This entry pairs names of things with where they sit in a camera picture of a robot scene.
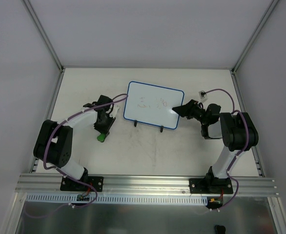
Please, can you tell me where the left aluminium frame post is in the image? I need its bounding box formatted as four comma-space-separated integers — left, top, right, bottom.
21, 0, 64, 72

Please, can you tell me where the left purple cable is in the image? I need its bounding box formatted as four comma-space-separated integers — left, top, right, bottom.
23, 94, 129, 218

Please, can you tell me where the blue framed whiteboard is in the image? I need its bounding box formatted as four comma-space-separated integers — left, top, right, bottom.
123, 81, 184, 130

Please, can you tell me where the aluminium frame post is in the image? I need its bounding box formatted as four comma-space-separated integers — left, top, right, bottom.
231, 0, 280, 74
21, 0, 64, 72

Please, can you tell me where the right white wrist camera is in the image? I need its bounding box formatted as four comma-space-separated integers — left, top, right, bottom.
199, 91, 207, 103

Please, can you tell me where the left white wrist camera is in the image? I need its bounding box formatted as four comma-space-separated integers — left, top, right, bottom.
109, 105, 120, 118

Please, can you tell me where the aluminium mounting rail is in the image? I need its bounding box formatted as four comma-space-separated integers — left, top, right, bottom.
15, 173, 280, 197

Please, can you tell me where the green black whiteboard eraser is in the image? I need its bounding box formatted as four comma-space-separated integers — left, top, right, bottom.
97, 134, 106, 143

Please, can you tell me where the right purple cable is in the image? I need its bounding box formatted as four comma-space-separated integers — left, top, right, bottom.
201, 89, 250, 213

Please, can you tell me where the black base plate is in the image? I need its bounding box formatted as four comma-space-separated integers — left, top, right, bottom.
60, 176, 104, 192
189, 178, 233, 195

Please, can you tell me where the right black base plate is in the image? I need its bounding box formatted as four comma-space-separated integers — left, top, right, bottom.
189, 178, 233, 195

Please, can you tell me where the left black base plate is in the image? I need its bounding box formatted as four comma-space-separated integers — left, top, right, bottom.
60, 176, 104, 192

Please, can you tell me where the purple cable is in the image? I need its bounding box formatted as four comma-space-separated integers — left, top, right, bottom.
201, 89, 250, 213
23, 94, 129, 218

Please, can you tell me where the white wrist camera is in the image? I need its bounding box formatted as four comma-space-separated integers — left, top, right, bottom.
109, 105, 120, 118
199, 91, 207, 103

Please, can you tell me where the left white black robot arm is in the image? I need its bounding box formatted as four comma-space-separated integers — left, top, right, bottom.
33, 94, 178, 190

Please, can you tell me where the right aluminium frame post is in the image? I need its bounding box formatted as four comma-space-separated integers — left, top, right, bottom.
231, 0, 280, 74

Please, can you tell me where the black object at bottom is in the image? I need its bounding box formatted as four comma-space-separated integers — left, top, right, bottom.
215, 225, 226, 234

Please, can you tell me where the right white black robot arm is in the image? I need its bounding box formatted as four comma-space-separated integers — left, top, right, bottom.
172, 100, 259, 194

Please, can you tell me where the white slotted cable duct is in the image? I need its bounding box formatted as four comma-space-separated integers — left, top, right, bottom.
25, 193, 208, 206

